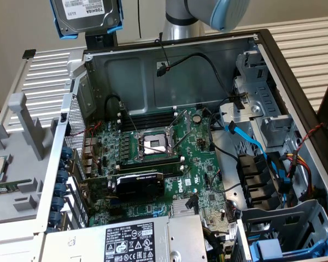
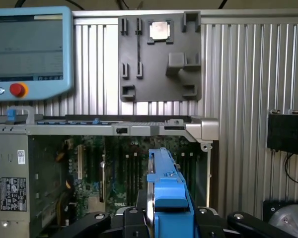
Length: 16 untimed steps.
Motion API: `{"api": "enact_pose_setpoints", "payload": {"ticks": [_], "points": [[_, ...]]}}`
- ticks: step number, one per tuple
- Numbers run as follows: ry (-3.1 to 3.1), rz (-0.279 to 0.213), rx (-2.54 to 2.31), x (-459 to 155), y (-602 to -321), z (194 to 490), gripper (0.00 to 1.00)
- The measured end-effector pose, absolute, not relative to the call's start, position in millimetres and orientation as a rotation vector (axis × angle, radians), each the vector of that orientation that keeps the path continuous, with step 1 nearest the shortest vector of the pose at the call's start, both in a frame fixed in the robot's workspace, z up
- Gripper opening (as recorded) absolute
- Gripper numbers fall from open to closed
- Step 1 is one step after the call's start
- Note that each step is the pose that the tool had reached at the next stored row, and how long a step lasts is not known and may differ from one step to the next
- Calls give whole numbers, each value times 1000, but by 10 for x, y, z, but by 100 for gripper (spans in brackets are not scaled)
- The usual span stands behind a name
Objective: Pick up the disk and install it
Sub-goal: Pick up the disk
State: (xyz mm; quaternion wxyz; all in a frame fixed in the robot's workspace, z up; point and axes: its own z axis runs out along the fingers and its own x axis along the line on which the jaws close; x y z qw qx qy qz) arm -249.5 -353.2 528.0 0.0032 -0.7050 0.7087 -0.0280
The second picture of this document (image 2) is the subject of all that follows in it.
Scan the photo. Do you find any green Dell motherboard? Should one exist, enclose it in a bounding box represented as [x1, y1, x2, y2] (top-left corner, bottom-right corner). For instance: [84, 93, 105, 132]
[57, 135, 207, 214]

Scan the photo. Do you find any cream expansion slot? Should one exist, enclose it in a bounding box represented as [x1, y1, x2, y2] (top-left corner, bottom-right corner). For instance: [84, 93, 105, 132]
[76, 144, 86, 181]

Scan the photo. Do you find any open silver PC case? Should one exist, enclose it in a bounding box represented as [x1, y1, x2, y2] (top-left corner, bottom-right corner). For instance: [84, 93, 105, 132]
[0, 105, 220, 238]

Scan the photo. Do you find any black mounted box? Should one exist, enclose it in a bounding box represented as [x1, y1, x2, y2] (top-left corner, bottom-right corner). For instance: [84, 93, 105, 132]
[267, 113, 298, 155]

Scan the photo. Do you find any silver power supply unit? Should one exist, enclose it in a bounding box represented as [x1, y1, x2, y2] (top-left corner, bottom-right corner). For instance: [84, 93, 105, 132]
[0, 133, 30, 238]

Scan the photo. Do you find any grey parts rack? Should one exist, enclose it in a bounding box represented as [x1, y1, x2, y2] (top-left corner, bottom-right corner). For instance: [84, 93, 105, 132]
[117, 11, 203, 103]

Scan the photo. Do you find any silver CPU chip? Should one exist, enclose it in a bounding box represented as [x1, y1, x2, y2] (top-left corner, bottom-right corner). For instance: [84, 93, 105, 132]
[149, 21, 171, 41]

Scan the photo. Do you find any light blue teach pendant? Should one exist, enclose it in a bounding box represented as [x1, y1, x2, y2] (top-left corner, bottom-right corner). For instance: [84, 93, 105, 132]
[0, 6, 75, 102]

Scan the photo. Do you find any braided yellow black cable bundle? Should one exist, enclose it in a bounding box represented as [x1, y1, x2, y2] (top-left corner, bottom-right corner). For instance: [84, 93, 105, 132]
[55, 138, 74, 224]

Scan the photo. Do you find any thin black cable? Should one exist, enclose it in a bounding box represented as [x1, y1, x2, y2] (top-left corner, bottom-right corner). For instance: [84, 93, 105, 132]
[284, 152, 298, 186]

